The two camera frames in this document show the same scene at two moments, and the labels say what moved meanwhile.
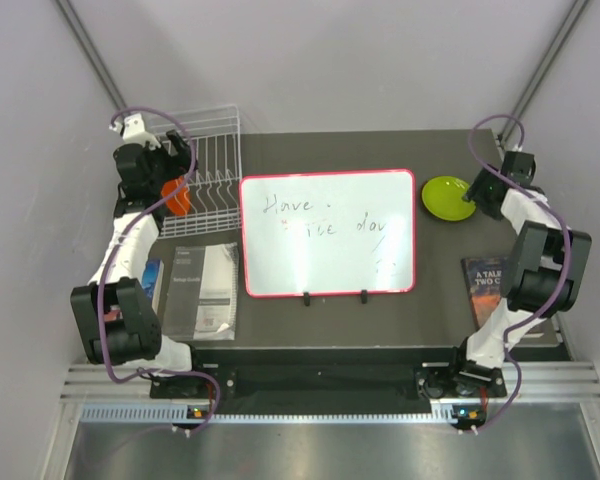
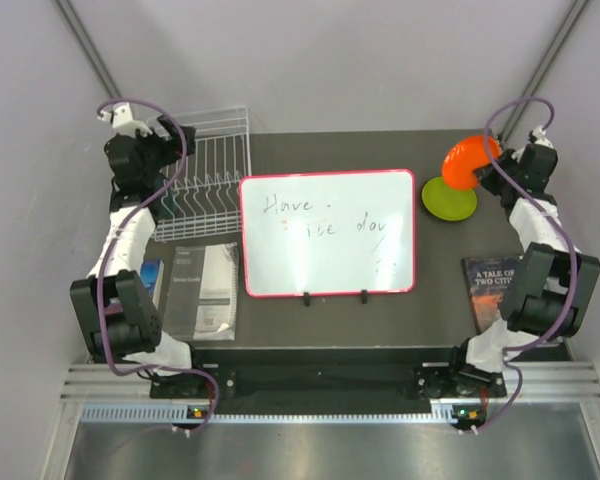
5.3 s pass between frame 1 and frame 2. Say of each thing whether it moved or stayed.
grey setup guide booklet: stayed
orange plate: moved
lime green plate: stayed
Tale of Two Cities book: stayed
